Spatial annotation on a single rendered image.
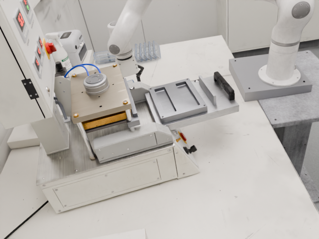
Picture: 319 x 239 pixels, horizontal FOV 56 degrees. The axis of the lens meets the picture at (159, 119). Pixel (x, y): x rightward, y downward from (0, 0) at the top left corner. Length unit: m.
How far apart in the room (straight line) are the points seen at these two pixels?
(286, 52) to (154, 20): 2.21
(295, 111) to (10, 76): 1.11
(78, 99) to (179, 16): 2.57
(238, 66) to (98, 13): 2.13
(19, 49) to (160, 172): 0.60
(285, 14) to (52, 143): 0.98
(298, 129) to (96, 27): 2.46
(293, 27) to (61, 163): 1.02
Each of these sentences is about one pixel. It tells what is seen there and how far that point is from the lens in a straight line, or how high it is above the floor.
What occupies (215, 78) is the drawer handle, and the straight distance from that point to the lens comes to 1.18.
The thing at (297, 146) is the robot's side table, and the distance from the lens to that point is 1.83.
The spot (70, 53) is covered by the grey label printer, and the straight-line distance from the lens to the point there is 1.89.
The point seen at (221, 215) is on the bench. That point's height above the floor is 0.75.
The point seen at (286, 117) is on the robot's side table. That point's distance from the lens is 1.39.
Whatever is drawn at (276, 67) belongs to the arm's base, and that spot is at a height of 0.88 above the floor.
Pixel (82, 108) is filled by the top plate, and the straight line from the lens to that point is 0.95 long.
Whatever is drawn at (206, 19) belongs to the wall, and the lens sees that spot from 3.51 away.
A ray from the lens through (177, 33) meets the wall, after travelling 3.52.
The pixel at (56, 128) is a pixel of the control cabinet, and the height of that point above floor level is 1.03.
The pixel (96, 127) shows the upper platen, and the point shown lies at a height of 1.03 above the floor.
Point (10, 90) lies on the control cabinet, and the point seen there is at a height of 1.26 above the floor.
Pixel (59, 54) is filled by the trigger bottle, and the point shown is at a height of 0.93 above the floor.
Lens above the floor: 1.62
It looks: 39 degrees down
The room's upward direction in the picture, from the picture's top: 11 degrees counter-clockwise
